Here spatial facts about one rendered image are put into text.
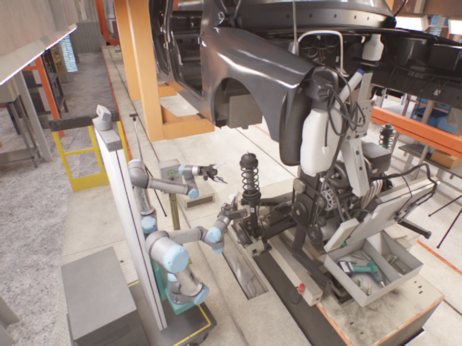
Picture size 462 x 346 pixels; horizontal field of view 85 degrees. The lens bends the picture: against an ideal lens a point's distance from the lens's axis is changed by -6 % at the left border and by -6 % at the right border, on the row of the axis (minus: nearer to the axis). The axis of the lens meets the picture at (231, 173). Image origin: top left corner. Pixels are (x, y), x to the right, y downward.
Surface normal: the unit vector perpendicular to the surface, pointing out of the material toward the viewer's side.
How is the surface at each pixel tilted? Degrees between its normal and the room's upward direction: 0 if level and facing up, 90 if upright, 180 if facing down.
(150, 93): 90
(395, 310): 0
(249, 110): 90
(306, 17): 93
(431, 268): 0
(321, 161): 90
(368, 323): 0
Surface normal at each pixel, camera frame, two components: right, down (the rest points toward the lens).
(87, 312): 0.00, -0.85
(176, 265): 0.77, 0.22
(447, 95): -0.85, 0.27
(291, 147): 0.42, 0.47
